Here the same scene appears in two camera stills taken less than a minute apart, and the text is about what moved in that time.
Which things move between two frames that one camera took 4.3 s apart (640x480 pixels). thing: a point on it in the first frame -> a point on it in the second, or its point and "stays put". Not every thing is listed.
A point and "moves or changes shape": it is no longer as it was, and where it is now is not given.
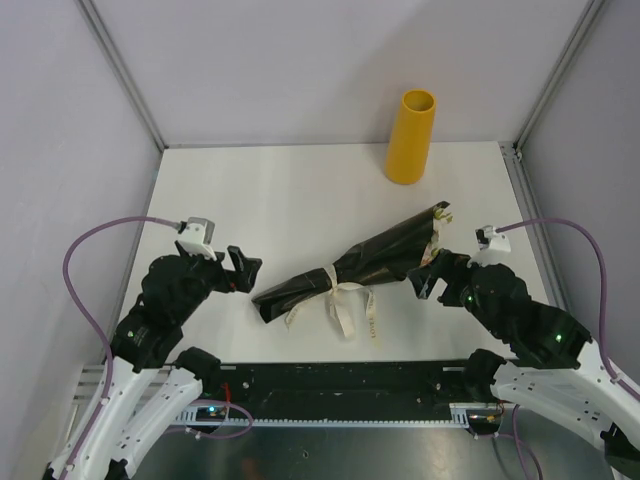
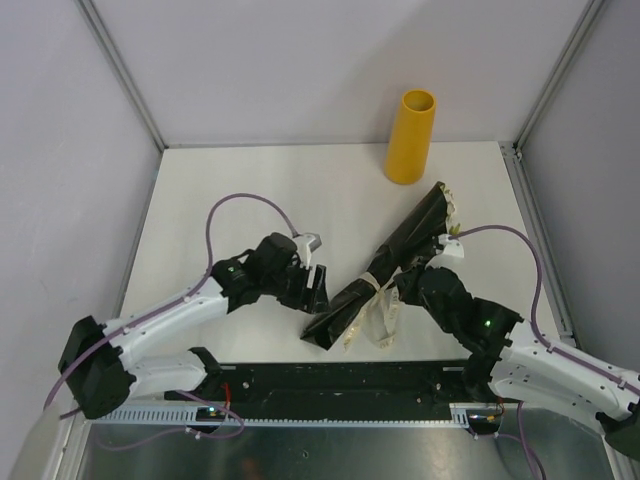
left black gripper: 241,278 -> 314,299
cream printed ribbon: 339,305 -> 379,316
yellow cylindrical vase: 408,153 stays put
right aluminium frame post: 591,11 stays put
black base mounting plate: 344,390 stays put
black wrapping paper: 383,258 moves or changes shape
